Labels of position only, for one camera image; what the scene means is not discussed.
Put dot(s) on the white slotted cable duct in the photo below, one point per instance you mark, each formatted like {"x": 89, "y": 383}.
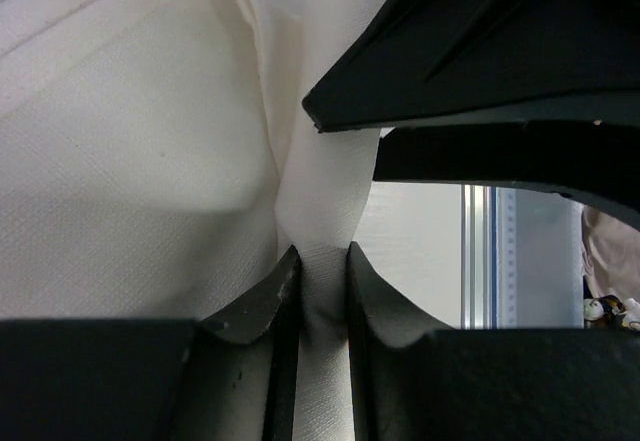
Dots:
{"x": 507, "y": 257}

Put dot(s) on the white cloth napkin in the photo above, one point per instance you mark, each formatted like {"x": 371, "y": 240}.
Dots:
{"x": 156, "y": 160}

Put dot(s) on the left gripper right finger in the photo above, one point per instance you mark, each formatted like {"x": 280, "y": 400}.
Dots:
{"x": 415, "y": 378}

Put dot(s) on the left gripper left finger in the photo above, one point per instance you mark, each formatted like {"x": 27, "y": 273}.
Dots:
{"x": 231, "y": 376}

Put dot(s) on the aluminium mounting rail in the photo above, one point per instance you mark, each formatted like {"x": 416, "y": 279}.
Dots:
{"x": 479, "y": 283}

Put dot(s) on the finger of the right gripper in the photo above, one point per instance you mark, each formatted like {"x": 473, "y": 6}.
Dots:
{"x": 593, "y": 163}
{"x": 438, "y": 62}

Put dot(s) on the person in background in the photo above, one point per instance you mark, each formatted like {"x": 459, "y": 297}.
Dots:
{"x": 610, "y": 250}

